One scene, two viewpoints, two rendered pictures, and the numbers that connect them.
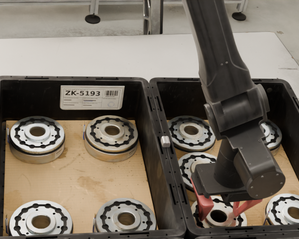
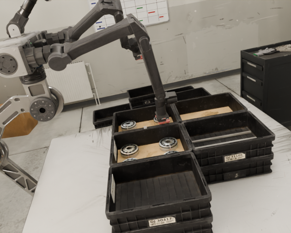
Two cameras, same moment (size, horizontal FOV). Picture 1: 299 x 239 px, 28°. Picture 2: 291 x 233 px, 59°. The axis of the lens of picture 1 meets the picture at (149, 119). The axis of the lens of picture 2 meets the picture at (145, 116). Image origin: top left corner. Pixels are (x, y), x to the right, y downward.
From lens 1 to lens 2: 1.28 m
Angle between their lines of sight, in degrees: 62
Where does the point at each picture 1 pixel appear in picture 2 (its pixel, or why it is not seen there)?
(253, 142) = (168, 94)
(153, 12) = (21, 171)
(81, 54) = (50, 188)
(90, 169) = (142, 156)
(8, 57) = (44, 213)
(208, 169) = (159, 116)
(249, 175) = (175, 97)
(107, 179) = (147, 152)
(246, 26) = not seen: outside the picture
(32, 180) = not seen: hidden behind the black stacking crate
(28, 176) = not seen: hidden behind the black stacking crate
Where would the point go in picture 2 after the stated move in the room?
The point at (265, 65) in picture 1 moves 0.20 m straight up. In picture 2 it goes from (72, 140) to (64, 117)
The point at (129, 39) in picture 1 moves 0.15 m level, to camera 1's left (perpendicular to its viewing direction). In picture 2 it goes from (43, 174) to (29, 192)
